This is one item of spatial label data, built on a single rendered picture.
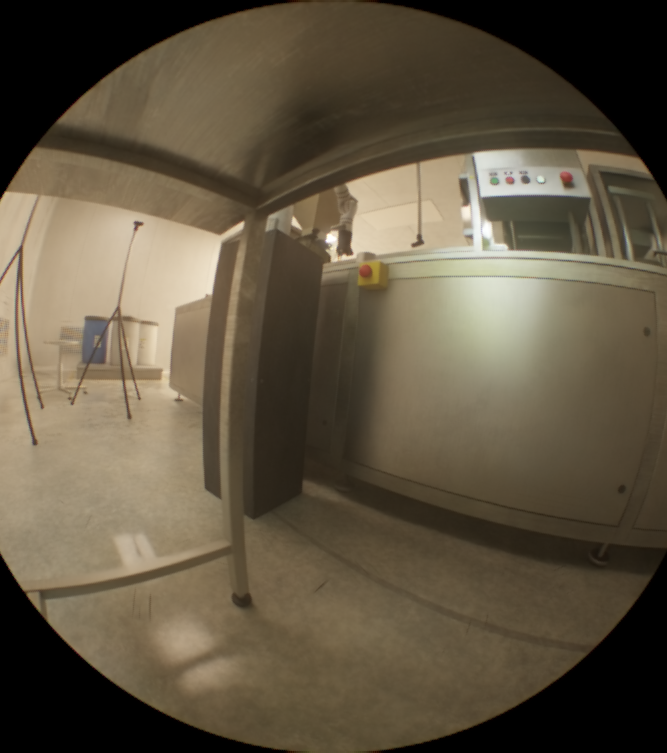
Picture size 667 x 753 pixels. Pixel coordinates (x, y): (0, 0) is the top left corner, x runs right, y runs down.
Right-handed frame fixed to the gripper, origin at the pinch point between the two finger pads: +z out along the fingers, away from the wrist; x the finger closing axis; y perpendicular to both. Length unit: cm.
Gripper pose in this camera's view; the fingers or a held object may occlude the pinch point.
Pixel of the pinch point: (339, 262)
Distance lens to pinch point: 137.5
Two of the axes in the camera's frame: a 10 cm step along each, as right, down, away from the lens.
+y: 6.3, 0.1, 7.8
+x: -7.7, -1.2, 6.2
